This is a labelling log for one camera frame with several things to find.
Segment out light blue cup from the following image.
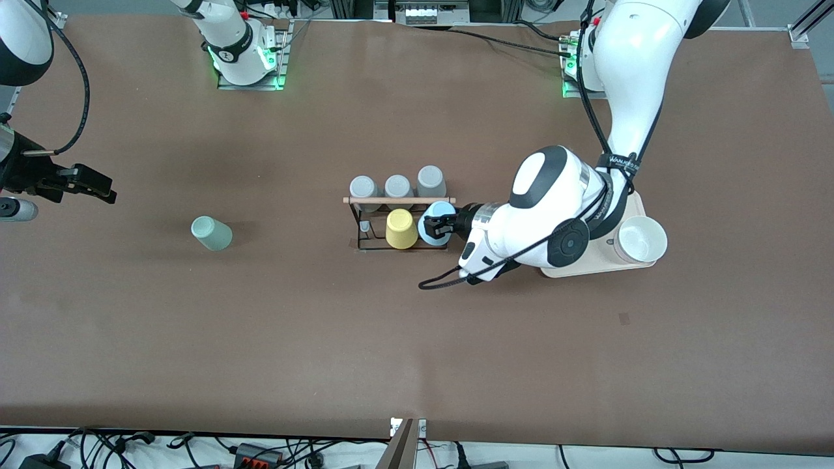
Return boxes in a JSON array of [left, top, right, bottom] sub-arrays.
[[417, 201, 457, 247]]

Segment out pale green cup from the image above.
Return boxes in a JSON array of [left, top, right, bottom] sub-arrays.
[[190, 216, 233, 252]]

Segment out grey cup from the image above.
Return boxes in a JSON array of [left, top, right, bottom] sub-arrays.
[[384, 175, 415, 210], [416, 165, 448, 199], [349, 176, 384, 213]]

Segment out yellow cup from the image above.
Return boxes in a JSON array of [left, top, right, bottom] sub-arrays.
[[385, 208, 419, 250]]

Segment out beige tray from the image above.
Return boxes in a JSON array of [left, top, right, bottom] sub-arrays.
[[539, 192, 657, 279]]

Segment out white bowl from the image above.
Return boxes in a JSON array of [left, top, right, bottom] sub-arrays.
[[609, 215, 669, 266]]

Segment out black power adapter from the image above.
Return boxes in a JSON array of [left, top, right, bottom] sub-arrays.
[[18, 453, 71, 469]]

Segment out black box orange connectors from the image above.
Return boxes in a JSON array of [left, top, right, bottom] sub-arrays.
[[233, 442, 285, 468]]

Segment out black wire cup rack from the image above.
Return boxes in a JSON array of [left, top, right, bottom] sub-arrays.
[[343, 195, 457, 253]]

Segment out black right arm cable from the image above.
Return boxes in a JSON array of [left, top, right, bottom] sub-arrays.
[[20, 0, 91, 157]]

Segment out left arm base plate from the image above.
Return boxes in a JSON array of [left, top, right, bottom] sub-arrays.
[[562, 26, 608, 100]]

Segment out long black table cable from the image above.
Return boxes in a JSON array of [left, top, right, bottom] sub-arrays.
[[446, 27, 574, 56]]

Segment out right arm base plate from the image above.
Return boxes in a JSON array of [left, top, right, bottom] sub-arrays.
[[217, 20, 291, 91]]

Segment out short black table cable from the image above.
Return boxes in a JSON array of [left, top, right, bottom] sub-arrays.
[[515, 21, 571, 43]]

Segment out grey camera mount wedge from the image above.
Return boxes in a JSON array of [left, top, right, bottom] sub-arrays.
[[377, 418, 418, 469]]

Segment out black cable tangle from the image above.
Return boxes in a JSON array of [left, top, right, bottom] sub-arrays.
[[0, 427, 157, 469]]

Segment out black cable loop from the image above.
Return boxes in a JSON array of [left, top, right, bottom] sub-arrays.
[[654, 447, 715, 464]]

